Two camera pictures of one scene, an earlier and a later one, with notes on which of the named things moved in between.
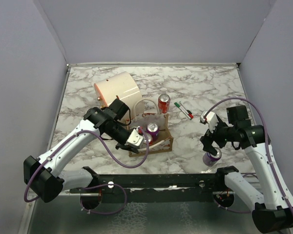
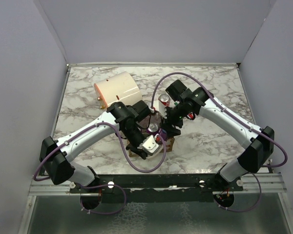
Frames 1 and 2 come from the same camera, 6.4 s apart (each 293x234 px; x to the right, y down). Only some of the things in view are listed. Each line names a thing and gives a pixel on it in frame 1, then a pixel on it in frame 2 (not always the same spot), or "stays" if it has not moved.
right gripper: [210, 136] → [171, 130]
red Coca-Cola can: [163, 103] stays
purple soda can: [209, 159] → [163, 134]
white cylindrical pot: [123, 86] stays
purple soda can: [153, 128] stays
